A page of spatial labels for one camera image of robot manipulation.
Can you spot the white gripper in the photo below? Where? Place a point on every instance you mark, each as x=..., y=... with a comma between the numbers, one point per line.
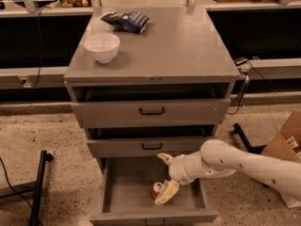
x=177, y=170

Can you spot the red coke can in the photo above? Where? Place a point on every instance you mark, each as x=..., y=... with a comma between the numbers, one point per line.
x=157, y=189

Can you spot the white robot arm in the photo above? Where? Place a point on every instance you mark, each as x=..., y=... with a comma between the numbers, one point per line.
x=217, y=158

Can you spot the grey bottom drawer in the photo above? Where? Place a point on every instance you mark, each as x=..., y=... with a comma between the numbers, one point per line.
x=126, y=196

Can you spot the grey drawer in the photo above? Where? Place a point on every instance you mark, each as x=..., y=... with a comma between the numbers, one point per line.
x=101, y=108
x=126, y=142
x=126, y=196

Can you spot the grey middle drawer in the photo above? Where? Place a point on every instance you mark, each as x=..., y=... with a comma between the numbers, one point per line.
x=126, y=142

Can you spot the grey top drawer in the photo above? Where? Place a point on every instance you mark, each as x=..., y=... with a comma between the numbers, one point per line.
x=101, y=108

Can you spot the grey drawer cabinet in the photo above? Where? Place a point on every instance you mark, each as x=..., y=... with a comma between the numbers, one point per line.
x=179, y=49

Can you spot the black metal leg right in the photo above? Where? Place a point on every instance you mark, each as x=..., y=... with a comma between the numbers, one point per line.
x=237, y=129

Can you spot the black metal leg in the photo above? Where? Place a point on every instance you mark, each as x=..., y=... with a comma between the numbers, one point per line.
x=34, y=217
x=237, y=129

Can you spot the cardboard box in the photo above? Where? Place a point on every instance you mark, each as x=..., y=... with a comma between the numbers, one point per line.
x=287, y=143

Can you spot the black metal leg left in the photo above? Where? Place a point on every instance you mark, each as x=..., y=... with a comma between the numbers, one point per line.
x=34, y=217

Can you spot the white bowl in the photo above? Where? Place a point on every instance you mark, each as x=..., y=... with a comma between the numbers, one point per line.
x=102, y=47

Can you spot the blue chip bag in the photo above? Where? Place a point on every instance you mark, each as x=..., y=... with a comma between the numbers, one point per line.
x=133, y=21

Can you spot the black middle drawer handle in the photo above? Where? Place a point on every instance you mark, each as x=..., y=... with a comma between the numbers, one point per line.
x=151, y=147

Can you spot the black drawer handle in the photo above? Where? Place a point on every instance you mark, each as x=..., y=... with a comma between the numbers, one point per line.
x=155, y=112
x=151, y=147

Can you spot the black top drawer handle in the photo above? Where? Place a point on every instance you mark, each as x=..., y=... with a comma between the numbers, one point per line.
x=155, y=112

